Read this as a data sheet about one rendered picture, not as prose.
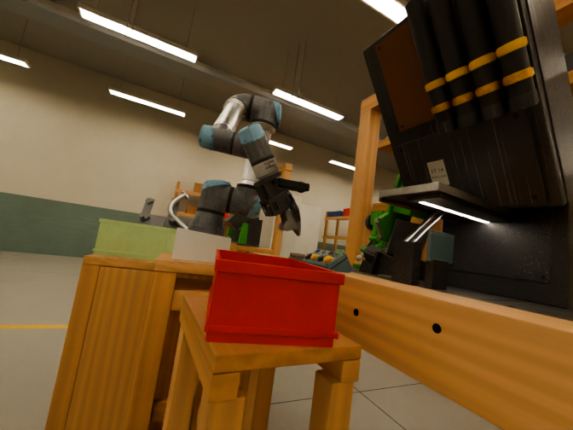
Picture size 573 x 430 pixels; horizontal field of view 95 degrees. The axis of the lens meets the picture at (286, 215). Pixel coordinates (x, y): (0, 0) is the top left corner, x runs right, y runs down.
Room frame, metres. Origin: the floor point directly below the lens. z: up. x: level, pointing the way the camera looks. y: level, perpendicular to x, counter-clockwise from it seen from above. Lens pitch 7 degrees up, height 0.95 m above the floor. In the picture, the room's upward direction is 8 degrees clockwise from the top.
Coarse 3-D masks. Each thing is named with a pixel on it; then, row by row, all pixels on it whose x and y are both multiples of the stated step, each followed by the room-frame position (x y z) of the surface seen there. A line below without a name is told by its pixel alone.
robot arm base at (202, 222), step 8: (200, 208) 1.06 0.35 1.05; (200, 216) 1.06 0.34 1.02; (208, 216) 1.05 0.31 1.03; (216, 216) 1.07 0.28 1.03; (192, 224) 1.05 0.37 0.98; (200, 224) 1.04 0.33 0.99; (208, 224) 1.04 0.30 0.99; (216, 224) 1.06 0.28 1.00; (208, 232) 1.04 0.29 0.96; (216, 232) 1.06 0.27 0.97; (224, 232) 1.11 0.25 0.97
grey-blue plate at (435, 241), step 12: (432, 240) 0.63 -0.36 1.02; (444, 240) 0.66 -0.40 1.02; (432, 252) 0.64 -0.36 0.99; (444, 252) 0.66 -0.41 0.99; (432, 264) 0.63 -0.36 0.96; (444, 264) 0.65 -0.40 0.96; (432, 276) 0.63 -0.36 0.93; (444, 276) 0.65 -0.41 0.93; (432, 288) 0.63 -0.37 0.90; (444, 288) 0.65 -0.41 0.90
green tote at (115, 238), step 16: (112, 224) 1.27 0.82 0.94; (128, 224) 1.29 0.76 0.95; (144, 224) 1.31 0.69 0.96; (96, 240) 1.26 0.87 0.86; (112, 240) 1.28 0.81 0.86; (128, 240) 1.29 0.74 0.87; (144, 240) 1.32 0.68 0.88; (160, 240) 1.34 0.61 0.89; (128, 256) 1.30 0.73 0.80; (144, 256) 1.32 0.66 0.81
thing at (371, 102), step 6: (558, 0) 0.78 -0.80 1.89; (564, 0) 0.76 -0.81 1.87; (570, 0) 0.75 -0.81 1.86; (558, 6) 0.78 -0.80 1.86; (564, 6) 0.76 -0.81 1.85; (570, 6) 0.76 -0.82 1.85; (558, 12) 0.78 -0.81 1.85; (564, 12) 0.78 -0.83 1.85; (570, 12) 0.78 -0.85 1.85; (558, 18) 0.80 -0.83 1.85; (564, 18) 0.80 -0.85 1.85; (570, 18) 0.80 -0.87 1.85; (564, 24) 0.82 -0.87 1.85; (372, 96) 1.51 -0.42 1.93; (366, 102) 1.55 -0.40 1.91; (372, 102) 1.51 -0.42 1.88; (366, 108) 1.55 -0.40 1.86; (372, 108) 1.51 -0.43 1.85; (378, 108) 1.50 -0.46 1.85
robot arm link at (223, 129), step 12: (240, 96) 1.05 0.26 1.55; (228, 108) 0.96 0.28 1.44; (240, 108) 1.02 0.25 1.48; (228, 120) 0.88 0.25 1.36; (204, 132) 0.79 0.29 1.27; (216, 132) 0.80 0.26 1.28; (228, 132) 0.81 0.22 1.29; (204, 144) 0.81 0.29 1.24; (216, 144) 0.81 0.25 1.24; (228, 144) 0.81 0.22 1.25
